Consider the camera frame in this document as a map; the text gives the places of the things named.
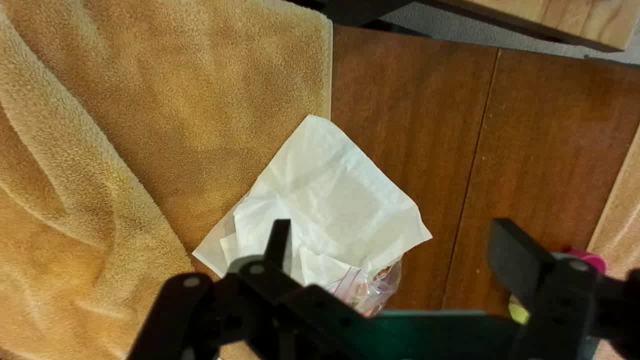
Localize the clear bag with white paper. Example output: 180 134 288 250
190 113 433 319

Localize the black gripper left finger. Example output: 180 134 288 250
128 218 375 360

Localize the pink plastic cup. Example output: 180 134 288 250
562 245 609 276

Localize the large tan terry towel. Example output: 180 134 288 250
0 0 335 360

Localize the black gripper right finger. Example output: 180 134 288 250
488 215 640 360

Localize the tan towel under book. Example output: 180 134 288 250
587 124 640 281

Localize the yellow-green tennis ball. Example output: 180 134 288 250
505 295 531 327

